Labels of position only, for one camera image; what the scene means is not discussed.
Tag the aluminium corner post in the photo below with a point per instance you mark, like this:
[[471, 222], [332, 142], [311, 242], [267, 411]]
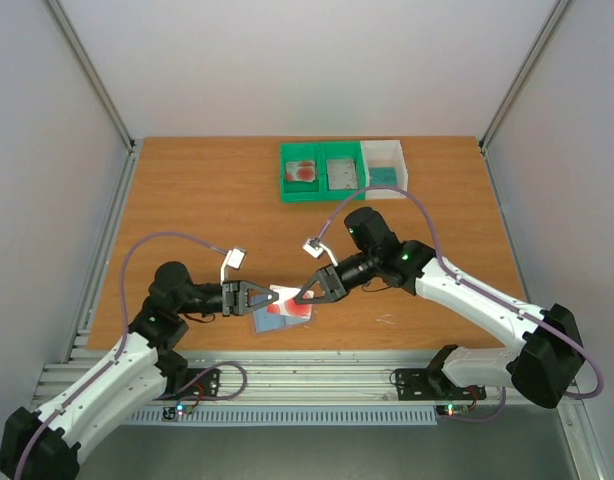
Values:
[[530, 61], [74, 43]]

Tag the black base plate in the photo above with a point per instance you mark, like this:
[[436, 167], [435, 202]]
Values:
[[413, 384], [191, 384]]

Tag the green bin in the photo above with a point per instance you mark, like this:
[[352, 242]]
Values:
[[340, 149], [299, 192]]

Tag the circuit board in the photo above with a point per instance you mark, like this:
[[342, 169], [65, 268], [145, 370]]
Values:
[[176, 413], [454, 410]]

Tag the teal card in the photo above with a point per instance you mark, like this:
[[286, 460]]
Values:
[[383, 176]]

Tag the white bin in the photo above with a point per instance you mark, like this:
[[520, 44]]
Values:
[[384, 165]]

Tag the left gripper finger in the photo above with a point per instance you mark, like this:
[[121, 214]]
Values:
[[250, 304], [252, 291]]

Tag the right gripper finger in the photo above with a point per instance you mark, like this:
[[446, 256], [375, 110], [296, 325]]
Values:
[[314, 286], [304, 300]]

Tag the left circuit board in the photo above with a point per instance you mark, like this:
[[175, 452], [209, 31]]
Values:
[[176, 413]]

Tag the right circuit board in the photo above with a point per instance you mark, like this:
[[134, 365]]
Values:
[[454, 410]]

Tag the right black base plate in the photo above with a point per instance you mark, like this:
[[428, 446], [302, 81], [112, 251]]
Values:
[[413, 384]]

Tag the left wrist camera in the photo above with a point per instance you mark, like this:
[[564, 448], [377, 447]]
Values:
[[233, 259]]

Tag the left green bin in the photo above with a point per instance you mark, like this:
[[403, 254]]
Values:
[[299, 192]]

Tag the red patterned card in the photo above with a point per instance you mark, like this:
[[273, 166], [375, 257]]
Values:
[[303, 171]]

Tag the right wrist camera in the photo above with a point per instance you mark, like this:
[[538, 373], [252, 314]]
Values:
[[316, 248]]

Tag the left aluminium corner post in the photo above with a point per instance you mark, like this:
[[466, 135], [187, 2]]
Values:
[[74, 43]]

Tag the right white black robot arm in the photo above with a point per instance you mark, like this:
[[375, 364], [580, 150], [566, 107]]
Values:
[[540, 352]]

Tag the card with magnetic stripe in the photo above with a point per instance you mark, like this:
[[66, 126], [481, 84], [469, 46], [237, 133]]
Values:
[[342, 174]]

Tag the right aluminium corner post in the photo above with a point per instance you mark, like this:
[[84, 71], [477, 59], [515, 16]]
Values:
[[530, 61]]

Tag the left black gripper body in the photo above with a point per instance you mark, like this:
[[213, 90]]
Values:
[[230, 302]]

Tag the middle green bin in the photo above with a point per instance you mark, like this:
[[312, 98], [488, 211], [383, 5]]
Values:
[[340, 149]]

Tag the grey slotted cable duct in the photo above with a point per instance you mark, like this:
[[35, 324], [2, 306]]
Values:
[[290, 416]]

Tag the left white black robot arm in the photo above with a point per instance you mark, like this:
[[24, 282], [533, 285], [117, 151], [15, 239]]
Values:
[[53, 441]]

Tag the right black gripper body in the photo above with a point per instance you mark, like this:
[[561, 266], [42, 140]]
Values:
[[333, 283]]

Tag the red circles card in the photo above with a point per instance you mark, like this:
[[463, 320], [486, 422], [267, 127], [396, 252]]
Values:
[[286, 304]]

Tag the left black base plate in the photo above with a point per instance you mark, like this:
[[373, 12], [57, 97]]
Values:
[[191, 384]]

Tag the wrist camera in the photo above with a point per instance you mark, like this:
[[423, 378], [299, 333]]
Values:
[[316, 248], [233, 259]]

